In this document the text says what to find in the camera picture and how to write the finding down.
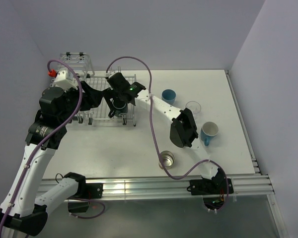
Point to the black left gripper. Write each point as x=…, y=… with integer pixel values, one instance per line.
x=91, y=97

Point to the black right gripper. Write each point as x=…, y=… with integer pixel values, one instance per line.
x=109, y=93

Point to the dark green ceramic mug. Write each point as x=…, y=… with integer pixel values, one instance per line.
x=117, y=108

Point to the light blue plastic cup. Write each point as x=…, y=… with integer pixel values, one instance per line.
x=169, y=96

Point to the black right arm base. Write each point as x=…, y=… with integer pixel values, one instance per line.
x=209, y=187

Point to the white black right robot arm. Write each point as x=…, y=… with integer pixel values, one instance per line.
x=183, y=130

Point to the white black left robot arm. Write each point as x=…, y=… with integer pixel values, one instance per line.
x=22, y=210

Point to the clear plastic cup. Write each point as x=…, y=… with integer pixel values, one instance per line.
x=194, y=107

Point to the stainless steel cup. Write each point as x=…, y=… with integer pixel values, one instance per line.
x=168, y=159

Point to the blue white ceramic mug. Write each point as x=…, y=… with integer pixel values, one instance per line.
x=209, y=130

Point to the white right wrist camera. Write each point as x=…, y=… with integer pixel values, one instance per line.
x=109, y=74

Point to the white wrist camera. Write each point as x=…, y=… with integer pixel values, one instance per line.
x=62, y=79
x=109, y=74

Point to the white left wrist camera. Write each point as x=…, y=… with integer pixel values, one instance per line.
x=62, y=79

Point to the metal wire dish rack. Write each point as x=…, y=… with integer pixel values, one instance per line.
x=81, y=66

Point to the aluminium frame rail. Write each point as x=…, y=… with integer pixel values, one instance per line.
x=167, y=188

